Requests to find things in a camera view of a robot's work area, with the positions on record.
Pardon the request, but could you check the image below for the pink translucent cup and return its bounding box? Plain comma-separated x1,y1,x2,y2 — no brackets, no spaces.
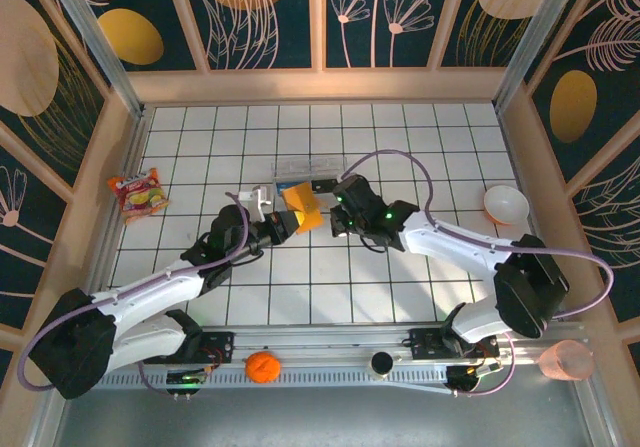
537,339,597,383

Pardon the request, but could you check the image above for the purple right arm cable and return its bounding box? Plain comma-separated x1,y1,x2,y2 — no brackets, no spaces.
342,149,616,398

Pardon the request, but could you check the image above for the red instant noodle packet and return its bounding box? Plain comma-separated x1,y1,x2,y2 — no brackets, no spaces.
107,166,172,226

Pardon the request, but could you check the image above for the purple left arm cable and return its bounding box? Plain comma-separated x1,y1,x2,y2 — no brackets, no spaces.
17,191,251,398

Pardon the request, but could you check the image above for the orange ball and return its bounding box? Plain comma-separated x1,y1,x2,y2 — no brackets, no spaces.
243,350,282,385

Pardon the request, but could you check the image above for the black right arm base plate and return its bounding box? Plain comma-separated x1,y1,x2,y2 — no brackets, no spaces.
408,327,501,361

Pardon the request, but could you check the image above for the clear plastic tray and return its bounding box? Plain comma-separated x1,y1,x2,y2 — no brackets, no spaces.
271,155,349,199

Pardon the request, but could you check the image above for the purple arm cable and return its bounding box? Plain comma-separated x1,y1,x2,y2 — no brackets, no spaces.
17,191,251,398
342,149,616,398

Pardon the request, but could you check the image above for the aluminium mounting rail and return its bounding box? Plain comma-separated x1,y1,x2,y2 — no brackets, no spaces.
49,320,587,368

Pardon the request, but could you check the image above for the perforated grey cable duct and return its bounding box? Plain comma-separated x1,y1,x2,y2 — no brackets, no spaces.
69,366,451,394

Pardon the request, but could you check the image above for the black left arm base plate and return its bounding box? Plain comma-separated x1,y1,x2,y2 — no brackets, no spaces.
143,330,236,366

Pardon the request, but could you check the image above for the white bowl with orange outside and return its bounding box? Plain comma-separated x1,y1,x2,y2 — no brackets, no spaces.
482,184,531,226

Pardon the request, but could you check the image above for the black round knob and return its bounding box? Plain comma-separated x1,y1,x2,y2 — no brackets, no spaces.
368,350,397,380

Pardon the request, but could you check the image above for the aluminium frame post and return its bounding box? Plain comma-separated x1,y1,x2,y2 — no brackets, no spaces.
492,0,587,114
39,0,147,118

